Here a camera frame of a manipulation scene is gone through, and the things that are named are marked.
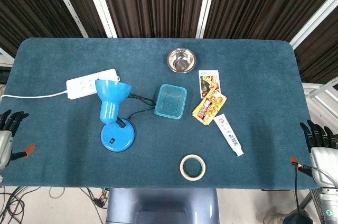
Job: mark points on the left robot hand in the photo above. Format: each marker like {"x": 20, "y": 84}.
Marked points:
{"x": 5, "y": 142}

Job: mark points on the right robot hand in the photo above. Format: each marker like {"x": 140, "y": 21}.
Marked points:
{"x": 322, "y": 155}

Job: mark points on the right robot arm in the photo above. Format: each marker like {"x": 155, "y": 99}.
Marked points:
{"x": 328, "y": 205}

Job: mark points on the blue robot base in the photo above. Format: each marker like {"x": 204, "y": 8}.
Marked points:
{"x": 162, "y": 206}

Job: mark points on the blue desk lamp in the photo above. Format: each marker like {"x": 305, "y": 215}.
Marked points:
{"x": 114, "y": 114}

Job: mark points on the teal table mat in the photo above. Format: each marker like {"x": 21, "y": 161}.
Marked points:
{"x": 66, "y": 155}

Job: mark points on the white ointment tube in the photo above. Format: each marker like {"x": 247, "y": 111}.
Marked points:
{"x": 229, "y": 135}

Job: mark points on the white power strip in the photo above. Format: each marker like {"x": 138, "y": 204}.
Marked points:
{"x": 91, "y": 83}

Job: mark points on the yellow snack packet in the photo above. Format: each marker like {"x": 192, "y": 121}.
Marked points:
{"x": 210, "y": 107}

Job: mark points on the masking tape roll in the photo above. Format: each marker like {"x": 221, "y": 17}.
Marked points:
{"x": 192, "y": 167}

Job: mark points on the white food sachet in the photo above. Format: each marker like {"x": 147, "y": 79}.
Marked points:
{"x": 209, "y": 82}

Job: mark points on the blue plastic container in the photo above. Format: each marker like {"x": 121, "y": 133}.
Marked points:
{"x": 170, "y": 101}

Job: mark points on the stainless steel bowl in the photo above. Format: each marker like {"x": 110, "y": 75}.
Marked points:
{"x": 181, "y": 60}

